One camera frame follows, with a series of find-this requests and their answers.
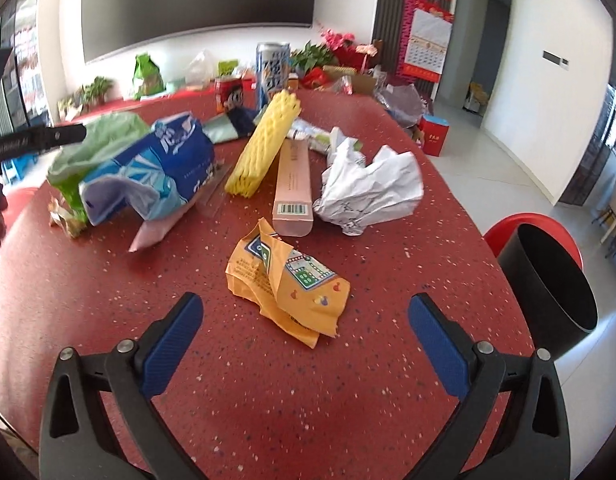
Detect green plastic bag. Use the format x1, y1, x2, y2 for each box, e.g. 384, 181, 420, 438
46, 112, 150, 222

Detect pink long plastic wrapper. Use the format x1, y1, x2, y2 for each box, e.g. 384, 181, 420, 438
128, 196, 207, 252

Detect blue white plastic bag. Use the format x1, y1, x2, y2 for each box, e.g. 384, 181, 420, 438
79, 112, 215, 226

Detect orange snack wrapper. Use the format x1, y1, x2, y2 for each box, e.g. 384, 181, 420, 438
225, 218, 350, 349

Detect white paper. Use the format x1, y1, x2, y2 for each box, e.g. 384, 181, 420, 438
313, 138, 424, 236

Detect green white snack package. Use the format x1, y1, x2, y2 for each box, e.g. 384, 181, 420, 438
286, 118, 347, 155

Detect black trash bin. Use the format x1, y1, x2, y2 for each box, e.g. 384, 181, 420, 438
498, 223, 599, 360

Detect potted green plant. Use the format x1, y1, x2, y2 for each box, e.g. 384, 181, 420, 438
82, 76, 114, 108

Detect brown snack wrapper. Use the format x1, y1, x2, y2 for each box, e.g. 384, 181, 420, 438
47, 197, 87, 238

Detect green snack bag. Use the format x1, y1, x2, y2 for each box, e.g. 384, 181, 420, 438
132, 53, 166, 100

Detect clear plastic strip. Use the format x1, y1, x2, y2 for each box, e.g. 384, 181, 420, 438
195, 160, 233, 219

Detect red plastic chair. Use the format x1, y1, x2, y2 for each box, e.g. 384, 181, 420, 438
484, 212, 584, 269

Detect small red drink can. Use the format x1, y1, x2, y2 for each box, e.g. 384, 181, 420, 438
215, 76, 244, 114

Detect pink long cardboard box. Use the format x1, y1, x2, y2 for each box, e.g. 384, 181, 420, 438
272, 139, 313, 237

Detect dark blue silver wrapper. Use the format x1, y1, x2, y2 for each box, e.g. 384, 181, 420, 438
203, 107, 259, 144

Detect yellow foam fruit net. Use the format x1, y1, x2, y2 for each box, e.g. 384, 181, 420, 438
224, 90, 301, 198

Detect tall blue white can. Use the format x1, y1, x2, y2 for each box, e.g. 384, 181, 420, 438
256, 42, 291, 110

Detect green leafy plant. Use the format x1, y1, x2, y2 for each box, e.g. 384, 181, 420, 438
291, 41, 338, 77

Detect small red gift box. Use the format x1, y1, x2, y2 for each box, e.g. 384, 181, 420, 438
419, 114, 450, 156

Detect pink flower bouquet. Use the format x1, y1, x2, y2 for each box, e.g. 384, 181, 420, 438
320, 28, 355, 51

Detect grey plastic bag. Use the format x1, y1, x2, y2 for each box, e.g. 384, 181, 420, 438
374, 84, 428, 128

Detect red wall calendar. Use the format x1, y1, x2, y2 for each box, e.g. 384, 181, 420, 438
398, 2, 454, 84

